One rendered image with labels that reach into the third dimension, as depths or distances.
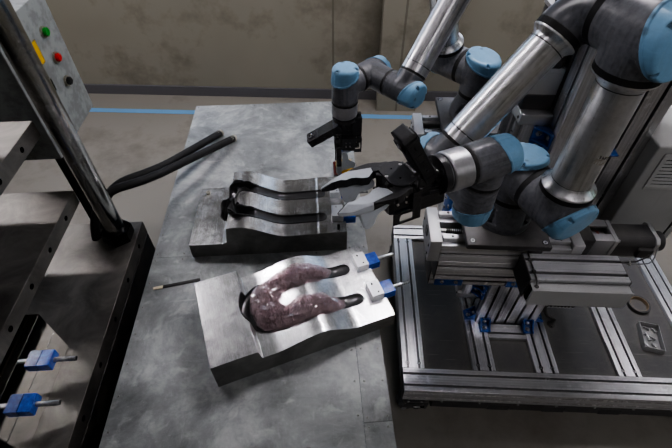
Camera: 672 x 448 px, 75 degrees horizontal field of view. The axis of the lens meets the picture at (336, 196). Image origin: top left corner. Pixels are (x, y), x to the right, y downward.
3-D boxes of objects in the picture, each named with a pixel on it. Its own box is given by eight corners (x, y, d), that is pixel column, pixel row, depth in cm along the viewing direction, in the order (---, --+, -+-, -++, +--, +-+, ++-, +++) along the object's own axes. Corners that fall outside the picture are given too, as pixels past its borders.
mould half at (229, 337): (358, 256, 143) (359, 234, 135) (393, 324, 126) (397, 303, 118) (202, 304, 131) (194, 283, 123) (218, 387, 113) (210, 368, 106)
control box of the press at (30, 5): (178, 277, 233) (51, -12, 129) (166, 329, 212) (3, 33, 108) (135, 280, 232) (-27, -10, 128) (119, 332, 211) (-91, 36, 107)
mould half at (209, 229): (340, 194, 164) (341, 166, 154) (346, 249, 145) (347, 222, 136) (204, 200, 161) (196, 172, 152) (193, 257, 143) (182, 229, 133)
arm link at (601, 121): (545, 197, 114) (651, -27, 76) (589, 238, 105) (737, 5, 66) (507, 210, 111) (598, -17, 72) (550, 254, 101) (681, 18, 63)
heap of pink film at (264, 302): (327, 263, 134) (327, 247, 128) (349, 312, 122) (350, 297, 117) (243, 289, 127) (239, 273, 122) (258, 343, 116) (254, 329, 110)
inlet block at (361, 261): (389, 253, 140) (390, 242, 137) (396, 265, 137) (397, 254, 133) (351, 265, 137) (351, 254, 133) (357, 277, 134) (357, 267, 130)
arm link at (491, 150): (519, 182, 82) (534, 146, 76) (470, 199, 79) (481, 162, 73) (493, 157, 87) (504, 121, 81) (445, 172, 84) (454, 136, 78)
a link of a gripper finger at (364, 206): (351, 246, 68) (394, 219, 73) (350, 217, 65) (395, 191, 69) (339, 236, 70) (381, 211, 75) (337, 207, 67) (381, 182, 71)
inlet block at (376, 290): (404, 279, 133) (406, 269, 130) (412, 293, 130) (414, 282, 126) (364, 293, 130) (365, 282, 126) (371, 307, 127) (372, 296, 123)
